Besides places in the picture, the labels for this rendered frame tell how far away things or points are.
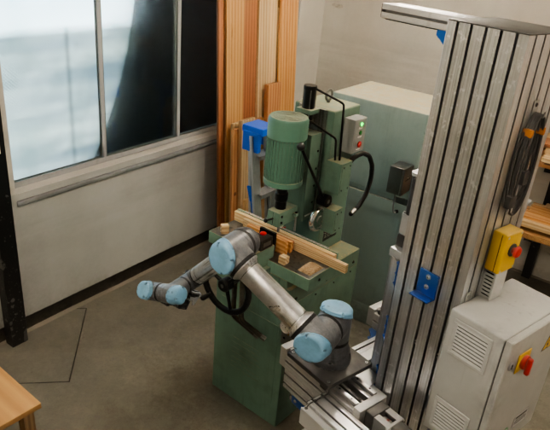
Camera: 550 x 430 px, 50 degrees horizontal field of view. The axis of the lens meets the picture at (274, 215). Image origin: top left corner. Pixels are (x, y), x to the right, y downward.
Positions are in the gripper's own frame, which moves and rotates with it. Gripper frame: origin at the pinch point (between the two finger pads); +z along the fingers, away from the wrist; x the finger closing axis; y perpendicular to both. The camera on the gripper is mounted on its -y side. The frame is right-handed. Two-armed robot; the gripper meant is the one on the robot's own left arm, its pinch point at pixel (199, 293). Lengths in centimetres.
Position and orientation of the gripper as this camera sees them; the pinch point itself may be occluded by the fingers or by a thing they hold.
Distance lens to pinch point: 264.7
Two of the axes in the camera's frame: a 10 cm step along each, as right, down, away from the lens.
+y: -3.9, 9.2, 0.2
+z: 5.1, 2.0, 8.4
